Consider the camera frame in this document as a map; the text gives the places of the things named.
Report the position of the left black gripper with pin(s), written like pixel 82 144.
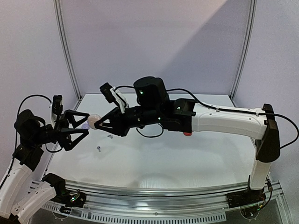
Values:
pixel 62 134

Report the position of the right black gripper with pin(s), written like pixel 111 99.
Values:
pixel 121 121

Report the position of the purple earbud charging case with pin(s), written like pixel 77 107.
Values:
pixel 85 126

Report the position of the pink-white earbud charging case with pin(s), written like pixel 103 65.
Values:
pixel 92 119

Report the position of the red earbud charging case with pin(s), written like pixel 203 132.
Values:
pixel 187 134

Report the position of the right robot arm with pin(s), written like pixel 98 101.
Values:
pixel 189 115

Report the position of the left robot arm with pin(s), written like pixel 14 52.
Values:
pixel 35 133

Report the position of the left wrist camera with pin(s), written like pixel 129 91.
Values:
pixel 56 108

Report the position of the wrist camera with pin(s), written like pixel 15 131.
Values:
pixel 112 95
pixel 56 108

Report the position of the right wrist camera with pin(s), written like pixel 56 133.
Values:
pixel 112 95

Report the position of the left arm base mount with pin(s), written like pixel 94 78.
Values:
pixel 71 199

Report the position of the aluminium front rail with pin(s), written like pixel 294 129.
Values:
pixel 209 205

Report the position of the left aluminium corner post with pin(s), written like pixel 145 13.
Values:
pixel 66 49

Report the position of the aluminium corner post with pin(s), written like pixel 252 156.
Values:
pixel 66 49
pixel 245 48

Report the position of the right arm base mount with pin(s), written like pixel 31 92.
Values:
pixel 246 197

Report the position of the right aluminium corner post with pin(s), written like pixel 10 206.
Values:
pixel 245 48

